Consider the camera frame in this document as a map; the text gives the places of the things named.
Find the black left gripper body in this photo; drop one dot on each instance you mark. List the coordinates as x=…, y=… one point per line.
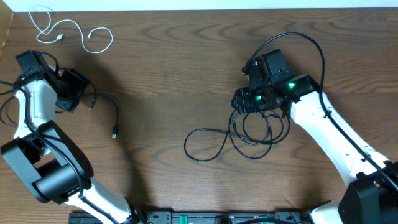
x=74, y=84

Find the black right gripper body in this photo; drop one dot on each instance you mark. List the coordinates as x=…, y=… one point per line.
x=254, y=101

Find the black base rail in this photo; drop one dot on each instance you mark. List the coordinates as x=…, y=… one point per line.
x=279, y=216

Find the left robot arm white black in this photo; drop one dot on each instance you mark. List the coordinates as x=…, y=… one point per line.
x=45, y=159

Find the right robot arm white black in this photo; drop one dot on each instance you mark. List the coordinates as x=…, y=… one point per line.
x=369, y=197

